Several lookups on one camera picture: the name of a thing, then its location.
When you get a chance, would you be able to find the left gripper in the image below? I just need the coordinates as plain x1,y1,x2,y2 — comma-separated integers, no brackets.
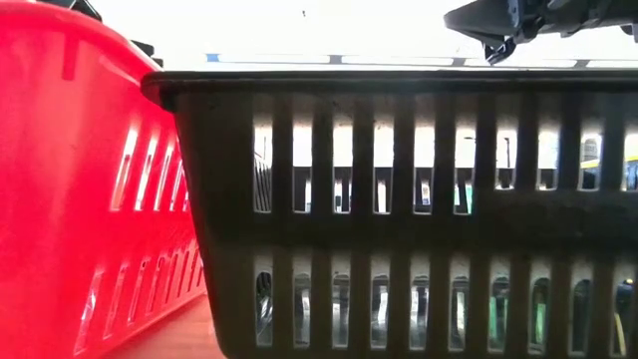
130,39,164,69

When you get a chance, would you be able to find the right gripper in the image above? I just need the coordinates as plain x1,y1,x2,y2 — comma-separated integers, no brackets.
443,0,638,66

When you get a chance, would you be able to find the black plastic basket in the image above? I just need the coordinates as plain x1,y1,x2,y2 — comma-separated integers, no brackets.
141,69,638,359

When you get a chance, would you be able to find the red plastic basket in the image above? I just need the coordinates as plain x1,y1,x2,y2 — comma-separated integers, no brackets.
0,0,208,359

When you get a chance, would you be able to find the yellow plastic basket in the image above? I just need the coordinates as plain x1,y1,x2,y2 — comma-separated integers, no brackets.
580,155,638,172

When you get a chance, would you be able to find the green plastic basket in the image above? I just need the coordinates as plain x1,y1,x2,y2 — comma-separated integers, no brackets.
452,182,547,348

